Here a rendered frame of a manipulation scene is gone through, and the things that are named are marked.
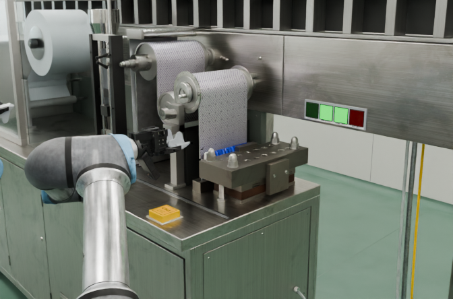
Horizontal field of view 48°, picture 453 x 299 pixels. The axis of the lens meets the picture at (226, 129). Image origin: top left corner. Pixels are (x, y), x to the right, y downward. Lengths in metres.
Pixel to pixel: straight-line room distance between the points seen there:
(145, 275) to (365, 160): 3.10
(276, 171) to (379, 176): 2.81
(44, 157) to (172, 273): 0.64
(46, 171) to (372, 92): 1.02
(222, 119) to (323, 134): 2.99
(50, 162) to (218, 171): 0.68
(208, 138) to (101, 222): 0.83
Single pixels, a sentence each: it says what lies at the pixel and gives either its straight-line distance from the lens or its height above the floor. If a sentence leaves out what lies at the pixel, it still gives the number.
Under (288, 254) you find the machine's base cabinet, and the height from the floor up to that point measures 0.68.
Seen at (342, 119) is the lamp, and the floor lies 1.17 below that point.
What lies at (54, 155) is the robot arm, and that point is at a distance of 1.14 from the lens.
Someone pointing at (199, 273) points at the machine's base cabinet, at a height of 0.77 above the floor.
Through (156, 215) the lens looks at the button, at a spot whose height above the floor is 0.92.
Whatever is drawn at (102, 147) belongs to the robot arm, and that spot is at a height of 1.24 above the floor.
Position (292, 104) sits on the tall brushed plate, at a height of 1.19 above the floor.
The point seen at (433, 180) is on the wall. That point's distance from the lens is 4.29.
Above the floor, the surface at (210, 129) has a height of 1.12.
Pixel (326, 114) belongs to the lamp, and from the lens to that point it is 1.77.
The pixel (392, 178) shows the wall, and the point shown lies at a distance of 4.45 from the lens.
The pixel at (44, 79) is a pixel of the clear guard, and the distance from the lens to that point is 2.56.
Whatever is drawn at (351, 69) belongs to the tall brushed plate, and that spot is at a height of 1.34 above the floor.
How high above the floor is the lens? 1.54
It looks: 14 degrees down
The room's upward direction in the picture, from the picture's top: straight up
